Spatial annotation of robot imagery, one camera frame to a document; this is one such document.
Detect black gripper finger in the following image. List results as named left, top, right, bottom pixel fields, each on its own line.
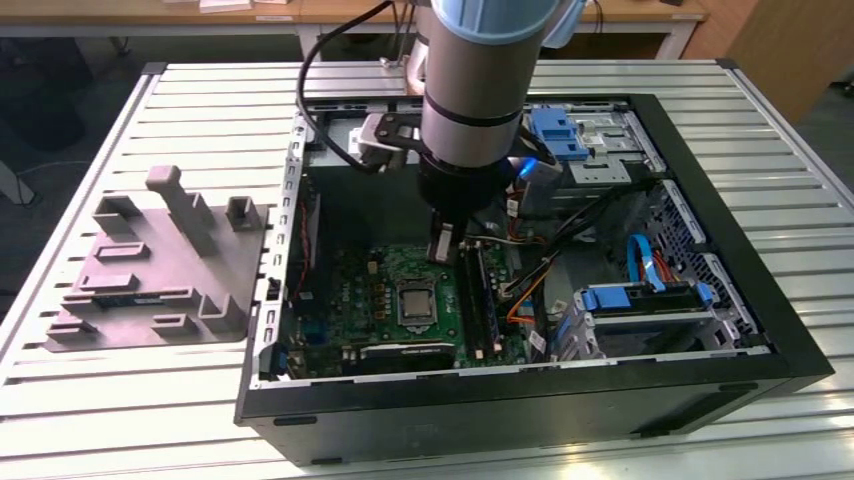
left=426, top=223, right=462, bottom=265

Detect metal socket cover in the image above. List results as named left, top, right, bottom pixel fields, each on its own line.
left=395, top=277, right=442, bottom=329

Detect CPU socket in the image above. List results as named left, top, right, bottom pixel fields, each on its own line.
left=392, top=275, right=444, bottom=331

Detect RAM slot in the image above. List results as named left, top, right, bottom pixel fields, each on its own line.
left=460, top=240, right=491, bottom=359
left=456, top=247, right=483, bottom=359
left=467, top=240, right=498, bottom=359

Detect grey power supply unit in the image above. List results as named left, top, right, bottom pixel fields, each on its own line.
left=303, top=115, right=435, bottom=251

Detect green motherboard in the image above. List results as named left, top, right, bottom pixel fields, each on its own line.
left=276, top=219, right=535, bottom=379

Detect blue plastic disk carrier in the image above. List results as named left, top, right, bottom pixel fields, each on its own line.
left=530, top=107, right=590, bottom=162

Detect silver metal drive cage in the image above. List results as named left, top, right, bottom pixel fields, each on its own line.
left=519, top=107, right=669, bottom=216
left=553, top=299, right=769, bottom=361

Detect black graphics card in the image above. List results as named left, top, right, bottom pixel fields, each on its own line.
left=356, top=339, right=459, bottom=374

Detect hard disk in blue carrier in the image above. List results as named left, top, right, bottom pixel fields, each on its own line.
left=578, top=280, right=717, bottom=317

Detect black PC case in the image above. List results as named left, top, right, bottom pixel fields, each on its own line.
left=231, top=92, right=837, bottom=469

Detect grey parts rack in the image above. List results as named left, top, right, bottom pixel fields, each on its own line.
left=44, top=164, right=276, bottom=354

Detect RAM stick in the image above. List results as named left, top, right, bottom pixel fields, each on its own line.
left=92, top=294, right=168, bottom=308

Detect wooden cabinet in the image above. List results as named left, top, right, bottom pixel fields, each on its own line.
left=683, top=0, right=854, bottom=126

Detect wooden desk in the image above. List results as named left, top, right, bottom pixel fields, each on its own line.
left=0, top=0, right=709, bottom=61

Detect white black wire bundle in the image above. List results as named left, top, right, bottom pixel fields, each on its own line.
left=463, top=230, right=546, bottom=247

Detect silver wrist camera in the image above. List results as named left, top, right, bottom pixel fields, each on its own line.
left=514, top=155, right=563, bottom=187

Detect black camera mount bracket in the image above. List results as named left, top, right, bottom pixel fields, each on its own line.
left=371, top=110, right=557, bottom=164

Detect orange wire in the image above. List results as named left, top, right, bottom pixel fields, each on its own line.
left=503, top=292, right=539, bottom=327

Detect black cable bundle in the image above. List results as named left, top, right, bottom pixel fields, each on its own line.
left=499, top=179, right=659, bottom=301

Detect coloured fan wires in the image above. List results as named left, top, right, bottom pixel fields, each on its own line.
left=292, top=192, right=326, bottom=304

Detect light blue flat wire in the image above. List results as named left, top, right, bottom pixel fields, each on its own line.
left=626, top=233, right=669, bottom=294

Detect red orange wires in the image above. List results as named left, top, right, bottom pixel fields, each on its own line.
left=650, top=249, right=686, bottom=286

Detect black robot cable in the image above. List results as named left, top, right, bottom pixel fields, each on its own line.
left=295, top=0, right=403, bottom=175

